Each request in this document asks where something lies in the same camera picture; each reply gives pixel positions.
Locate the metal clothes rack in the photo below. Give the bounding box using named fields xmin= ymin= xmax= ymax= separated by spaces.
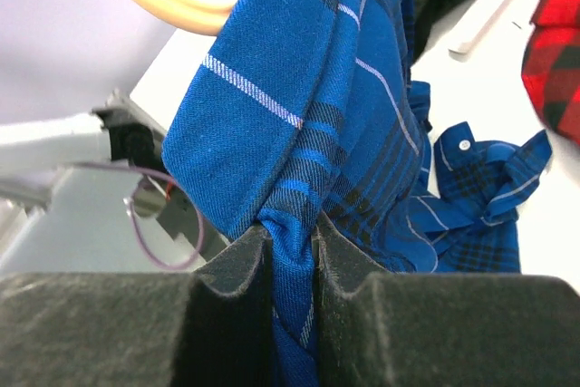
xmin=447 ymin=0 xmax=575 ymax=56

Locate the red black plaid shirt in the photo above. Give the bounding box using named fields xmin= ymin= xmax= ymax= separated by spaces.
xmin=521 ymin=0 xmax=579 ymax=143

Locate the blue plaid shirt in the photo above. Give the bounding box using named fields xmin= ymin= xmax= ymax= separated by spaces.
xmin=162 ymin=0 xmax=552 ymax=386

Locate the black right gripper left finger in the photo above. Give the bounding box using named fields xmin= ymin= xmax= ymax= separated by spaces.
xmin=1 ymin=226 xmax=273 ymax=386

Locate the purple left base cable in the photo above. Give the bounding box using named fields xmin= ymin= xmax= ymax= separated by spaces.
xmin=67 ymin=160 xmax=208 ymax=269

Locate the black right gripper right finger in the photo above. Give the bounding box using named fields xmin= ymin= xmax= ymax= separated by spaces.
xmin=312 ymin=217 xmax=579 ymax=386

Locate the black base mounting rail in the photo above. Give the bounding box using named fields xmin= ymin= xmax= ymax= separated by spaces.
xmin=92 ymin=92 xmax=227 ymax=261

